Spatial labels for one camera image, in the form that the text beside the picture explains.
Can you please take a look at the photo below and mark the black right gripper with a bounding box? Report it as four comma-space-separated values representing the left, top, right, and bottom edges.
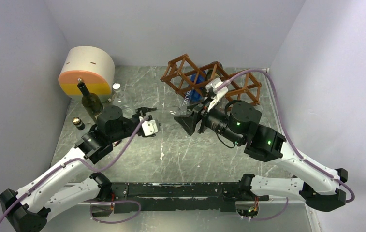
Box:
174, 95, 244, 145

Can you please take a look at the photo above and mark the clear glass bottle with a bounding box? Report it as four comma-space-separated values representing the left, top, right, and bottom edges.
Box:
151, 105, 190, 116

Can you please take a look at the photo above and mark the dark bottle cream label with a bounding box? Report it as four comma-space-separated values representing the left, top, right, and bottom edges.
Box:
77, 82, 104, 123

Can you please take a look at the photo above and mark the green wine bottle brown label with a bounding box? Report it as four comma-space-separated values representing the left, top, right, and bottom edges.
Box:
203, 61, 221, 82

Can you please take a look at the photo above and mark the small dark bottle gold cap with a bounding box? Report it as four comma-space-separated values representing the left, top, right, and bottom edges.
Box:
72, 117, 86, 131

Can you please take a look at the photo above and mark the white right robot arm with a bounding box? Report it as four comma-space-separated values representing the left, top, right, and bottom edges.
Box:
174, 100, 348, 212

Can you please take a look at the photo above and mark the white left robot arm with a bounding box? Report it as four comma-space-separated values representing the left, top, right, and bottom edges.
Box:
0, 106, 160, 232

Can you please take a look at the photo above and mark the clear bottle silver cap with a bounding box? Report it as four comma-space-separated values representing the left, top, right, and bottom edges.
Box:
111, 83, 124, 105

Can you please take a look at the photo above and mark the brown wooden wine rack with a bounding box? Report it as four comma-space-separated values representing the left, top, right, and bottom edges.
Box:
160, 54, 262, 106

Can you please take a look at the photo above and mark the beige orange yellow cylinder box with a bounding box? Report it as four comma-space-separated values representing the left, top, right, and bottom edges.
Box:
58, 46, 116, 102

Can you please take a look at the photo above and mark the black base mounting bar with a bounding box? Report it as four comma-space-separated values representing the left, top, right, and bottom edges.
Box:
79, 182, 270, 215

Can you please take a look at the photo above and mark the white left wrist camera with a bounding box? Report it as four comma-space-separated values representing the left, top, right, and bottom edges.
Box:
141, 119, 160, 137

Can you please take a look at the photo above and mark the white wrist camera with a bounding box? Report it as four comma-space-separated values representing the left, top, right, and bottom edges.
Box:
141, 119, 160, 137
206, 78, 231, 112

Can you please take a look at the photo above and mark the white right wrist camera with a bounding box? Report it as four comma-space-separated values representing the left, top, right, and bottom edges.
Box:
206, 78, 231, 112

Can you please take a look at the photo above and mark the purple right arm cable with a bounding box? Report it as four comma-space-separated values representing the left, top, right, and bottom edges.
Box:
215, 68, 356, 222

